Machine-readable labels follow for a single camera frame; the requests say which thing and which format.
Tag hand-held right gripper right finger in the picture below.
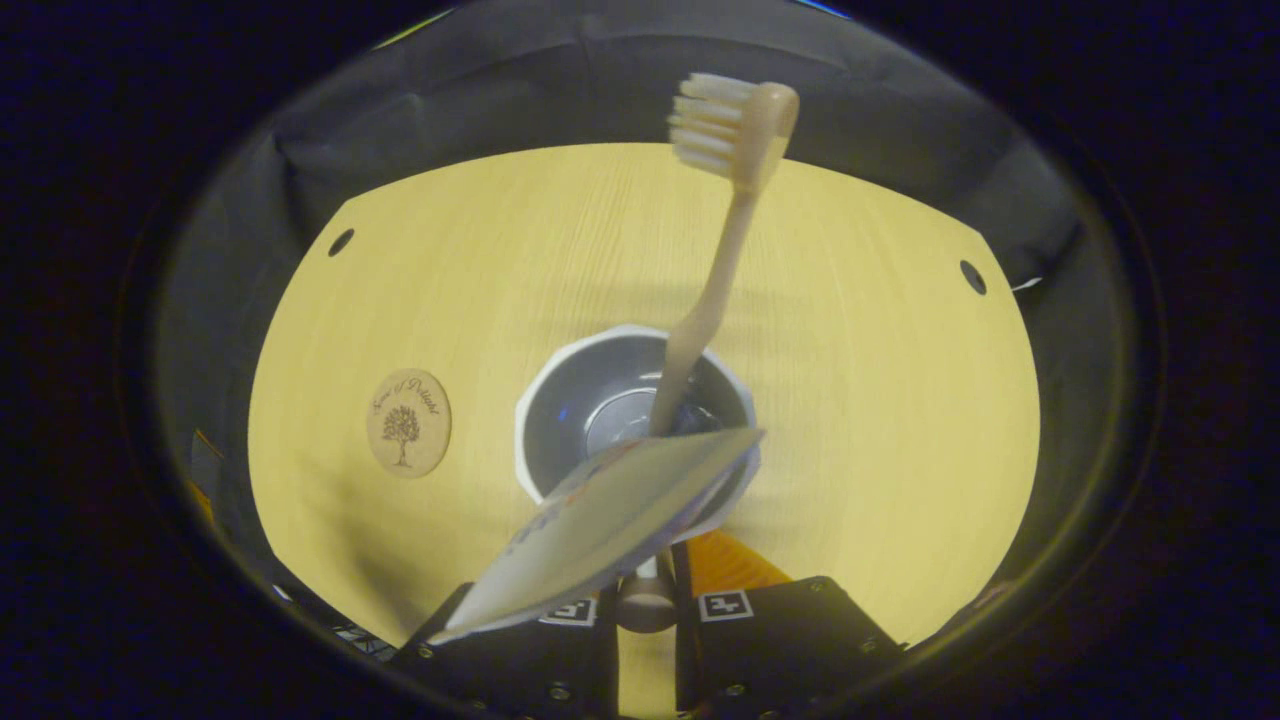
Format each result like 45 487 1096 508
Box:
671 529 908 717

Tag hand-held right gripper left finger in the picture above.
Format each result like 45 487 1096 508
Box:
393 582 619 717

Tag white toothpaste tube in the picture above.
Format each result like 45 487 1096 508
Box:
429 427 767 647

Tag round cork coaster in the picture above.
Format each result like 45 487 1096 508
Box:
365 368 454 479

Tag white cup with wooden handle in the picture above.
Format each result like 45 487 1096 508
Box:
514 324 764 634

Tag beige toothbrush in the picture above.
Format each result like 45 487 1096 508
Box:
649 72 802 441

